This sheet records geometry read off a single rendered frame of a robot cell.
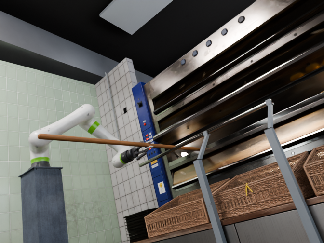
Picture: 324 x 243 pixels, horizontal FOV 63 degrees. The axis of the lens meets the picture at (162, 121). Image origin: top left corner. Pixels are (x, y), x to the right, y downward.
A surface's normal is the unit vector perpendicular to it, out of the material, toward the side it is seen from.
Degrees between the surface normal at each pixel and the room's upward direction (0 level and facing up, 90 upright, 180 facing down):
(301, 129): 70
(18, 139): 90
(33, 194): 90
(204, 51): 90
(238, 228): 90
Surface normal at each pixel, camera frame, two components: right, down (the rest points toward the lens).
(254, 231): -0.67, -0.12
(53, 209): 0.75, -0.41
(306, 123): -0.71, -0.42
